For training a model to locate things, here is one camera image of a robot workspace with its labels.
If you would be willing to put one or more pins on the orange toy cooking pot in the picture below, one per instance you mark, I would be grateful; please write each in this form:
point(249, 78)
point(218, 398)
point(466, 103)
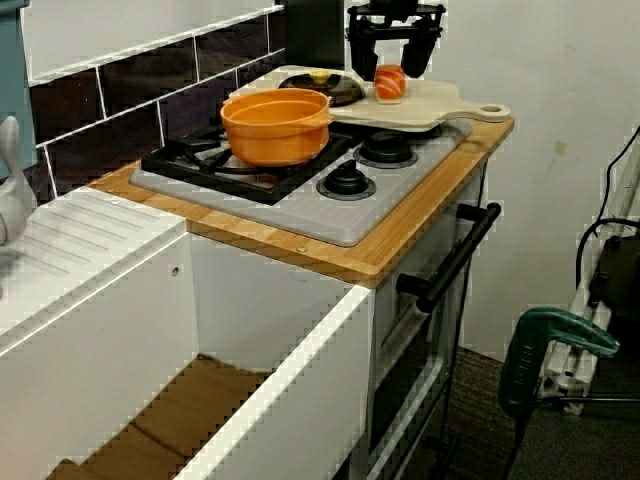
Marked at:
point(275, 146)

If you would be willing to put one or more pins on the grey toy faucet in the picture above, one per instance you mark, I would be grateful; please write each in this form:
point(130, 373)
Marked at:
point(14, 200)

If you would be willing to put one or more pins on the black stove knob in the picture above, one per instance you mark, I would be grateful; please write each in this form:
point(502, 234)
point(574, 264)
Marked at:
point(385, 147)
point(346, 182)

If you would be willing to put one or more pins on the white toy oven front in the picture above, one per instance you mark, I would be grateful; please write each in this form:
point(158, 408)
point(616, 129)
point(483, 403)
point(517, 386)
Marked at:
point(392, 310)

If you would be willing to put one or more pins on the salmon nigiri sushi toy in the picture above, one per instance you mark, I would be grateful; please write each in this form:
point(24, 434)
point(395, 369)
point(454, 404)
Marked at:
point(389, 84)

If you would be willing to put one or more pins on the brown folded cloth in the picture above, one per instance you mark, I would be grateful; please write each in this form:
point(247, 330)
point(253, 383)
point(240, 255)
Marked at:
point(190, 410)

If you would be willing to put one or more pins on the pale wooden cutting board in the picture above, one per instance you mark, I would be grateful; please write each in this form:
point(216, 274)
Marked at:
point(430, 107)

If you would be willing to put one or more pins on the dark slanted panel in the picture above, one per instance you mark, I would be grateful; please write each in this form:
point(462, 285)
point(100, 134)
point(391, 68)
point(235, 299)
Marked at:
point(315, 30)

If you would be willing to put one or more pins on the green clamp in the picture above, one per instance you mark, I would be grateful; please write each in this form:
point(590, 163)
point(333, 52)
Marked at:
point(520, 370)

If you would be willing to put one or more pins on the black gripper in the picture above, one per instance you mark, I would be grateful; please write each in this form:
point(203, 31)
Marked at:
point(392, 12)

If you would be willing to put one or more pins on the teal box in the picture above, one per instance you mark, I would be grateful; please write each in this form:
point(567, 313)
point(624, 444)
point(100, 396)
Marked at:
point(11, 75)

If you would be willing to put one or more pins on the brown glass lid yellow knob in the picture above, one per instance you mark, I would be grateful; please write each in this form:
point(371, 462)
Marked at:
point(345, 90)

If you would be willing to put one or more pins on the grey toy stove top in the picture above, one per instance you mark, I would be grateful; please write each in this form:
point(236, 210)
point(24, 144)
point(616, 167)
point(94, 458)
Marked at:
point(320, 220)

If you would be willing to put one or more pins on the black burner grate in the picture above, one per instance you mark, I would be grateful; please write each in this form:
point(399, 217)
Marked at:
point(165, 162)

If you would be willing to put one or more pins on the aluminium frame rail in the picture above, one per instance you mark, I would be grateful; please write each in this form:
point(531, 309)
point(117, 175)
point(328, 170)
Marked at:
point(580, 350)

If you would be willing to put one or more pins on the dark boxy device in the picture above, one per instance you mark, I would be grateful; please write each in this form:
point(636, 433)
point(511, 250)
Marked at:
point(617, 270)

